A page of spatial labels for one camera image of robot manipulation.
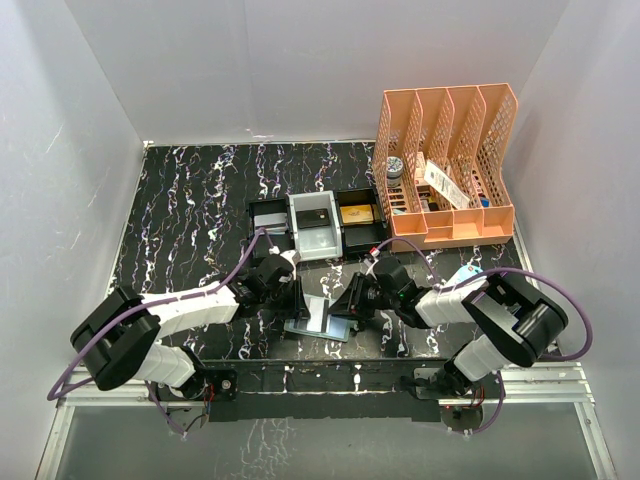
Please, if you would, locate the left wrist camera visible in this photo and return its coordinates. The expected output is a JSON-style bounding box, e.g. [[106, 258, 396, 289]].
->
[[269, 246, 301, 272]]

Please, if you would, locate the left black tray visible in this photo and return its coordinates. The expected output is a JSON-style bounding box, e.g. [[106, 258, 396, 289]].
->
[[247, 198, 294, 263]]

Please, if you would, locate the black tray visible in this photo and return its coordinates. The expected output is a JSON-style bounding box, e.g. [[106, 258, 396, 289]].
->
[[334, 188, 389, 258], [247, 198, 294, 263]]

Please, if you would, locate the white middle tray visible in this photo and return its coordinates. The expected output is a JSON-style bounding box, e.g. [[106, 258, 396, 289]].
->
[[288, 191, 343, 261]]

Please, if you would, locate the white paper packet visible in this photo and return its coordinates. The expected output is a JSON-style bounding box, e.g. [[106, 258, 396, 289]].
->
[[424, 160, 470, 210]]

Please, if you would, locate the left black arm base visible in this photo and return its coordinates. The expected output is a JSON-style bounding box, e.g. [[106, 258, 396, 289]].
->
[[170, 367, 238, 403]]

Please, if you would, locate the gold credit card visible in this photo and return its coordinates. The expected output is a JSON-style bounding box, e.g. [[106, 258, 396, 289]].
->
[[340, 204, 375, 225]]

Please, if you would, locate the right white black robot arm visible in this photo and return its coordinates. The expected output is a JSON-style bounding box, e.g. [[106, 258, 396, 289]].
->
[[328, 257, 568, 397]]

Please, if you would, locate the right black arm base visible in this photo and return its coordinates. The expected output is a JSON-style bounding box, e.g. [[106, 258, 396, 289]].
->
[[400, 366, 499, 402]]

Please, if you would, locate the green card holder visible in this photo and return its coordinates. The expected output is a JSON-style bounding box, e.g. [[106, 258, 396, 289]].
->
[[284, 295, 357, 342]]

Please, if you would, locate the black credit card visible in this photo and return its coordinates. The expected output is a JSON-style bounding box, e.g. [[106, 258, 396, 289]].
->
[[296, 209, 331, 230]]

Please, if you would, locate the round blue tape roll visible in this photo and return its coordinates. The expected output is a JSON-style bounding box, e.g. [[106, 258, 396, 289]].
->
[[444, 264, 482, 287]]

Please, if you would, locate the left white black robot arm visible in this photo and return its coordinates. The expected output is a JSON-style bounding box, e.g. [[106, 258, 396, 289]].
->
[[70, 250, 310, 399]]

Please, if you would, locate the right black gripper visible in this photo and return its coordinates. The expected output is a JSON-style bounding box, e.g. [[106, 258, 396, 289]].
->
[[329, 272, 399, 320]]

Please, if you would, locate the right black tray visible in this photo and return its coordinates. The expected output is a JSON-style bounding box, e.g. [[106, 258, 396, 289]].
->
[[334, 188, 389, 258]]

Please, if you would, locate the orange file organizer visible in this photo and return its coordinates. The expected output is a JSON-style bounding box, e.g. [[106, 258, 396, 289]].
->
[[372, 83, 518, 252]]

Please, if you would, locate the small round jar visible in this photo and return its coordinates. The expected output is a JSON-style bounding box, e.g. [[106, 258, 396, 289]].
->
[[386, 156, 405, 188]]

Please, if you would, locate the aluminium frame rail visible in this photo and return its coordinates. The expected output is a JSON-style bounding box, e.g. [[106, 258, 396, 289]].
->
[[36, 357, 616, 479]]

